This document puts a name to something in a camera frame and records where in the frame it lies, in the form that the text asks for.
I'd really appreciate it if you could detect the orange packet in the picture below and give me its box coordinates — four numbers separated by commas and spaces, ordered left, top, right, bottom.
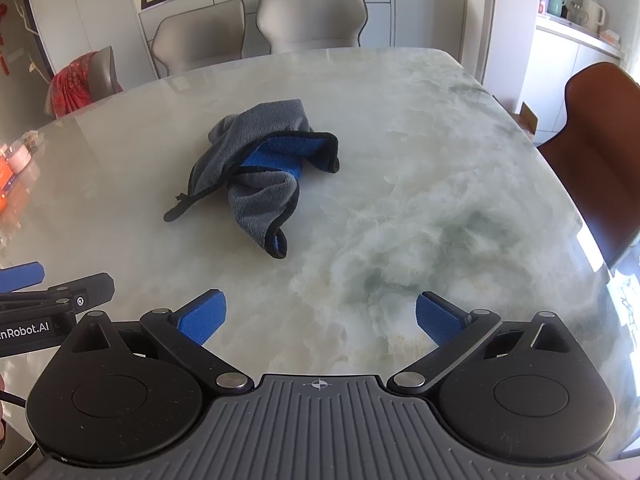
0, 154, 17, 202

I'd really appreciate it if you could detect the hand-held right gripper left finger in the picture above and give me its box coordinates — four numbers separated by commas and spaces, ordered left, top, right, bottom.
60, 288, 256, 395

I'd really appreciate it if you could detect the red hanging ornament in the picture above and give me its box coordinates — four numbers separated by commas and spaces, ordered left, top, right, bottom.
0, 2, 12, 77

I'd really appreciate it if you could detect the brown leather chair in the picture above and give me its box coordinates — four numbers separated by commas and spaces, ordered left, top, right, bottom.
534, 62, 640, 272

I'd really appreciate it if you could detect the grey and blue towel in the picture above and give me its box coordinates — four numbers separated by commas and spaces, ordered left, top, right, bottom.
163, 99, 341, 260

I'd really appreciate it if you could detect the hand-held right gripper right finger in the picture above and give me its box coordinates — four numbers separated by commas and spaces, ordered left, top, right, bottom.
387, 290, 585, 396

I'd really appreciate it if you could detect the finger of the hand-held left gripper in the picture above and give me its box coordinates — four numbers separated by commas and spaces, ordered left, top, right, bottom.
0, 261, 46, 293
0, 272, 116, 314

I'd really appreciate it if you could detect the white counter cabinet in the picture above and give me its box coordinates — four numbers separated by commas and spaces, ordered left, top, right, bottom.
519, 12, 627, 137

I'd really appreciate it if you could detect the beige dining chair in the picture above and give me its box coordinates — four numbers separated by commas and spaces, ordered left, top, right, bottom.
151, 0, 247, 79
91, 45, 124, 100
255, 0, 369, 55

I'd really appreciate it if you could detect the white jug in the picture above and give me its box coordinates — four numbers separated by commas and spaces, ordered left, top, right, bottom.
579, 0, 607, 34

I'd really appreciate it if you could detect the cardboard box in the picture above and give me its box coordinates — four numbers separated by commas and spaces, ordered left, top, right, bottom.
518, 102, 540, 137

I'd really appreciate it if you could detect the pink jar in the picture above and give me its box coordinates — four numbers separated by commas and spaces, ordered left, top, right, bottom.
7, 146, 34, 174

